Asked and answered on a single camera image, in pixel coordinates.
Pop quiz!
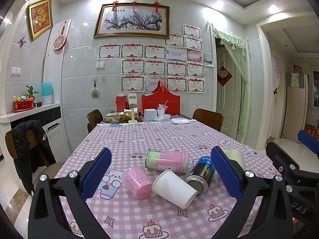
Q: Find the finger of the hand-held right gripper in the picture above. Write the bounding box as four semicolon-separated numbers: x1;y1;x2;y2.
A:
297;130;319;147
265;141;300;187

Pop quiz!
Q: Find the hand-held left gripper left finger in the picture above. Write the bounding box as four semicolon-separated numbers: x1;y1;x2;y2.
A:
28;147;112;239

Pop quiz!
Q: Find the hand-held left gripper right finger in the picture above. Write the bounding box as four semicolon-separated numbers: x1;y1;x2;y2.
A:
211;146;296;239

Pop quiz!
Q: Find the white paper cup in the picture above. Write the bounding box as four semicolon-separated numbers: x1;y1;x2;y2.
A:
152;170;198;209

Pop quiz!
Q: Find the pale green paper cup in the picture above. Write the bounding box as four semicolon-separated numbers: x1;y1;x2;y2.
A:
222;149;245;171

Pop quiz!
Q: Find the pink plastic cup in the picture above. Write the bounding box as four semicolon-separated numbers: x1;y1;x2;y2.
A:
121;167;153;200

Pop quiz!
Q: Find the white cup with straws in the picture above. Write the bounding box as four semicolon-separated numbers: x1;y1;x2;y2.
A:
157;101;169;119

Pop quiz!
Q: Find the blue metal can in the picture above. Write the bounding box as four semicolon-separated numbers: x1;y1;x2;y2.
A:
185;156;216;195

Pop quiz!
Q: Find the white refrigerator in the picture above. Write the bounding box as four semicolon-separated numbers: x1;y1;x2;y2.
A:
283;72;312;139

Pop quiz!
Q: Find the wooden chair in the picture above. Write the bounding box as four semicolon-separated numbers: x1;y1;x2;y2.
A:
4;129;66;196
86;109;104;134
192;108;224;132

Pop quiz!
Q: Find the plate of snacks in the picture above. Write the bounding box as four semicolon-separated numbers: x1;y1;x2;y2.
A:
101;113;121;125

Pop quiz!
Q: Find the pink and green canister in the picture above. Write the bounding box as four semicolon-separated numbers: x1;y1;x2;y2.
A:
145;149;190;174

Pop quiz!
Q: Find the pink checkered tablecloth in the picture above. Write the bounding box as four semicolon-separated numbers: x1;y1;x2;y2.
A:
53;119;282;239

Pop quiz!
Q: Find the white plastic bag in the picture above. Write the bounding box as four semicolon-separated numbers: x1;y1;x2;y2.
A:
170;118;197;125

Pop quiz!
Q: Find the white door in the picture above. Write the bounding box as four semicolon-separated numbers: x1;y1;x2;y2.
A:
215;46;244;140

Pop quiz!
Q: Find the pink window curtain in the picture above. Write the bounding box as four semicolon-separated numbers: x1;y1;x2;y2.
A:
270;51;284;96

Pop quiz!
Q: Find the small red gift bag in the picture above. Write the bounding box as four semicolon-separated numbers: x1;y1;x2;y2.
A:
115;96;128;113

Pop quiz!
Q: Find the white counter cabinet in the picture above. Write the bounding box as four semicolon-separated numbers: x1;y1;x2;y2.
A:
0;103;62;142

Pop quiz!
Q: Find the black jacket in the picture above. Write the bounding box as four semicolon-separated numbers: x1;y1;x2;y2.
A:
11;120;57;196

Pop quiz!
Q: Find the green door curtain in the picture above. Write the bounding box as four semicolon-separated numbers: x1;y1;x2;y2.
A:
213;27;251;143

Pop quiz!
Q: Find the white box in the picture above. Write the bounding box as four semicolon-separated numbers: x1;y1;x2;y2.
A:
144;109;158;122

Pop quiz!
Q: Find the white desk lamp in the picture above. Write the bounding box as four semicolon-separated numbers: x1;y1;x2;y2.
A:
128;93;139;124

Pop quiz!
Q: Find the large red gift bag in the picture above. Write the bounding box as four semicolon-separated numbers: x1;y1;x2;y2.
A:
141;81;180;116

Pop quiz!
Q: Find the blue and white humidifier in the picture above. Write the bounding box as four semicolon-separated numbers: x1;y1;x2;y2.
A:
41;81;56;105

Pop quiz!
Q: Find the red door decoration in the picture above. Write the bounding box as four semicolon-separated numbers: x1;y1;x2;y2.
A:
217;66;233;87

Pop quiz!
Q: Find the red round tin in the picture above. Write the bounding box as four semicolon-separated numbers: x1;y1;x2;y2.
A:
12;101;34;113

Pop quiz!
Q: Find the small potted plant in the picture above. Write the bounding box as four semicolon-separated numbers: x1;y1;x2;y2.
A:
25;85;39;102

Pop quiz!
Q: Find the framed blossom painting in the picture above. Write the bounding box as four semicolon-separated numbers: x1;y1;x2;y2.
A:
93;3;171;39

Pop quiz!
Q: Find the framed red calligraphy picture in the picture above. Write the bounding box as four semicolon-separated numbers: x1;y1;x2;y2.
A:
27;0;53;41

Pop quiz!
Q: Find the hanging wall brush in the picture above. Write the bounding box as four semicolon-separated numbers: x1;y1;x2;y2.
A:
91;80;100;98

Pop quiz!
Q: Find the group of wall certificates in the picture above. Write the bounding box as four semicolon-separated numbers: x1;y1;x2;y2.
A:
97;24;205;93

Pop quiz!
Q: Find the round wooden wall ornament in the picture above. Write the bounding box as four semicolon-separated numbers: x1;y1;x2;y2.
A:
53;21;68;52

